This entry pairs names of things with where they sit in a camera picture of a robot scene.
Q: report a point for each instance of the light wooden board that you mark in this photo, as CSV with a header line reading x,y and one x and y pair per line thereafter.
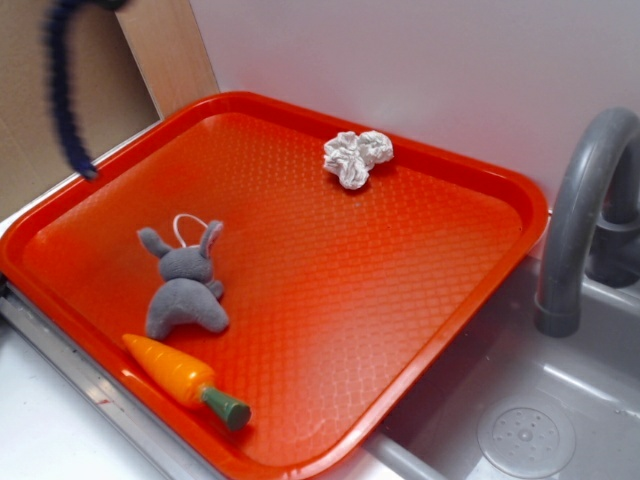
x,y
167,45

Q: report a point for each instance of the orange toy carrot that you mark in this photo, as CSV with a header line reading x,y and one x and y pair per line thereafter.
x,y
186,379

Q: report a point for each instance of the crumpled white paper ball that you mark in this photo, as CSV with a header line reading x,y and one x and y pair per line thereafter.
x,y
350,156

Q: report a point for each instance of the grey plastic sink basin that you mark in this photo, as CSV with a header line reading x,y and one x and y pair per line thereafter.
x,y
504,401

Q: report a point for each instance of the grey plush bunny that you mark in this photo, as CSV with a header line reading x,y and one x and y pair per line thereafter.
x,y
190,295

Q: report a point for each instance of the grey plastic faucet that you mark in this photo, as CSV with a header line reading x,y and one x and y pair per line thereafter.
x,y
594,227

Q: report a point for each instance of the brown cardboard panel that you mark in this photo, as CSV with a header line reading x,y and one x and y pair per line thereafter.
x,y
110,99

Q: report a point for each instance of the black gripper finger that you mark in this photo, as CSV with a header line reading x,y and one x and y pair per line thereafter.
x,y
111,4

